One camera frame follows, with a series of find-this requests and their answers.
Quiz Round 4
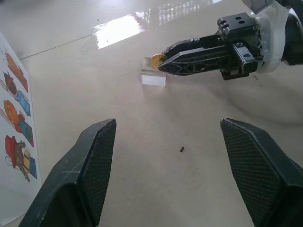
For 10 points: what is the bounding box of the clear acrylic coin stand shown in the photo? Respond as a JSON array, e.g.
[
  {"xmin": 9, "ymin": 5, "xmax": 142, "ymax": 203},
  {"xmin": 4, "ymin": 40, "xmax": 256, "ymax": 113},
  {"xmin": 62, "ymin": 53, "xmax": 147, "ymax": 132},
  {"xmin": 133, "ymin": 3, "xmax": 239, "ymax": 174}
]
[{"xmin": 140, "ymin": 56, "xmax": 167, "ymax": 87}]

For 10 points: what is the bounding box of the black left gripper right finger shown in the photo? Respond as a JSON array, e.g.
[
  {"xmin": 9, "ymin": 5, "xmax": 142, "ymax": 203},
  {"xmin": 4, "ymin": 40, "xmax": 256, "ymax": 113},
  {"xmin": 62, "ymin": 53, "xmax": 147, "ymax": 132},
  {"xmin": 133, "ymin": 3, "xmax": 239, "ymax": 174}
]
[{"xmin": 220, "ymin": 117, "xmax": 303, "ymax": 227}]

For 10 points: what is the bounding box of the illustrated paper sheet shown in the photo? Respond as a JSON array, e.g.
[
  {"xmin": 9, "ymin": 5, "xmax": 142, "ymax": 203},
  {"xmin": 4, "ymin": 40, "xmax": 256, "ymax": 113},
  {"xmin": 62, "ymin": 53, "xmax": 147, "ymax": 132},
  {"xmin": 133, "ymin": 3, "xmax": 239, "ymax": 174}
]
[{"xmin": 0, "ymin": 30, "xmax": 43, "ymax": 226}]

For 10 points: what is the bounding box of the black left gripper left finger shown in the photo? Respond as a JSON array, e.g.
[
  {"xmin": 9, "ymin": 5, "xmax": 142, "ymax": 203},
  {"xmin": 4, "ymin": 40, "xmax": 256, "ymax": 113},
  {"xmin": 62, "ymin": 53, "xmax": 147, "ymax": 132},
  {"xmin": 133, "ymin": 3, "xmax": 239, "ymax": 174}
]
[{"xmin": 18, "ymin": 118, "xmax": 117, "ymax": 227}]

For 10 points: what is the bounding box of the gold coin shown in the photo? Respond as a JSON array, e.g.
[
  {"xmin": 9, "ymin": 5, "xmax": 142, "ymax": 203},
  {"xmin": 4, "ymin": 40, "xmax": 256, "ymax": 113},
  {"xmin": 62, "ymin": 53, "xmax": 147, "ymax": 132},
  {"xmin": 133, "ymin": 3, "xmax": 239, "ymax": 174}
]
[{"xmin": 150, "ymin": 53, "xmax": 168, "ymax": 70}]

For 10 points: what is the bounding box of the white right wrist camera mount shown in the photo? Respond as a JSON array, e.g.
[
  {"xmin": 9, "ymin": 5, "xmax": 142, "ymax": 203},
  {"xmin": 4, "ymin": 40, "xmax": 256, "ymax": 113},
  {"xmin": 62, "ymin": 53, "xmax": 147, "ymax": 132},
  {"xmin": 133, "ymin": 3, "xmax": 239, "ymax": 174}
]
[{"xmin": 241, "ymin": 0, "xmax": 289, "ymax": 74}]

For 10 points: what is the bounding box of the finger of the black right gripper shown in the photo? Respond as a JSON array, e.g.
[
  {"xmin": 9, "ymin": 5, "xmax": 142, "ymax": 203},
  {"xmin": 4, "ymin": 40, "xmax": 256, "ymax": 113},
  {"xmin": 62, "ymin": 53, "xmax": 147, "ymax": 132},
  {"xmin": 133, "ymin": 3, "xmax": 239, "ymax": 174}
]
[
  {"xmin": 158, "ymin": 44, "xmax": 235, "ymax": 77},
  {"xmin": 161, "ymin": 35, "xmax": 228, "ymax": 59}
]

